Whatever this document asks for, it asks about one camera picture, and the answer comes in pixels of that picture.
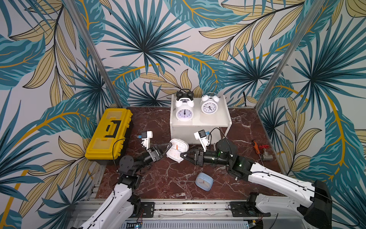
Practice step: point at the white two-tier shelf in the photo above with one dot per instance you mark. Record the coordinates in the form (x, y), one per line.
(218, 123)

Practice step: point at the white round alarm clock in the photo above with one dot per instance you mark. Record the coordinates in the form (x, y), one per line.
(184, 109)

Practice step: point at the right metal corner post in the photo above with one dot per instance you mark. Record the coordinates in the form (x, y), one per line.
(308, 19)

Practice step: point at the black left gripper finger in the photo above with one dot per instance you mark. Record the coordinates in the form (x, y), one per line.
(165, 146)
(164, 152)

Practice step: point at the white square alarm clock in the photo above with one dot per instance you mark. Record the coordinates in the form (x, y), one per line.
(178, 146)

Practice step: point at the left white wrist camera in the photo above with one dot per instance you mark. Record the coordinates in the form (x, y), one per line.
(145, 138)

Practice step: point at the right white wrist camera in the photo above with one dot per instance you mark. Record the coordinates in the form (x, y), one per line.
(203, 139)

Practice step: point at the white twin-bell alarm clock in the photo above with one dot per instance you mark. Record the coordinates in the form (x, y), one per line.
(209, 103)

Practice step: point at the black twin-bell alarm clock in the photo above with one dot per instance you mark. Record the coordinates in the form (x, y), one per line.
(184, 94)

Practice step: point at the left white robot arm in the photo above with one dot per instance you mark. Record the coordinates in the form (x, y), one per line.
(117, 191)

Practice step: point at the orange handled tool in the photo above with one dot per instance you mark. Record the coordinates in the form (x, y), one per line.
(257, 150)

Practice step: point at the yellow and black toolbox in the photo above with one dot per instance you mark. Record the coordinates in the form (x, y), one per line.
(109, 140)

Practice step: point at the red handled metal valve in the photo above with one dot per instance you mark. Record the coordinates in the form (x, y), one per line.
(265, 156)

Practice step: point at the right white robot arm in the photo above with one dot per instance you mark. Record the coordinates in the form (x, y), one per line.
(312, 199)

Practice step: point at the metal corner post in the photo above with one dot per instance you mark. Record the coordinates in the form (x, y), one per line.
(308, 19)
(81, 26)

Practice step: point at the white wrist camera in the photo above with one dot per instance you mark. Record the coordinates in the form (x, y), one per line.
(145, 138)
(203, 139)

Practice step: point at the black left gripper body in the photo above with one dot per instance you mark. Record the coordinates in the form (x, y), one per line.
(152, 154)

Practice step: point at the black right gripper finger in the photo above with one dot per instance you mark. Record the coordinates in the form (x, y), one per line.
(188, 157)
(190, 152)

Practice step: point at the blue square alarm clock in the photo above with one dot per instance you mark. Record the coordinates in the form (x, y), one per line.
(204, 181)

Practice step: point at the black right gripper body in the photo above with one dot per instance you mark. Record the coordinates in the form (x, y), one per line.
(198, 156)

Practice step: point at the left metal corner post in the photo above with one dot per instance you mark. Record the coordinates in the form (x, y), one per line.
(81, 26)

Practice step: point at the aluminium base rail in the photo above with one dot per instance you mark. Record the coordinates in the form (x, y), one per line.
(268, 212)

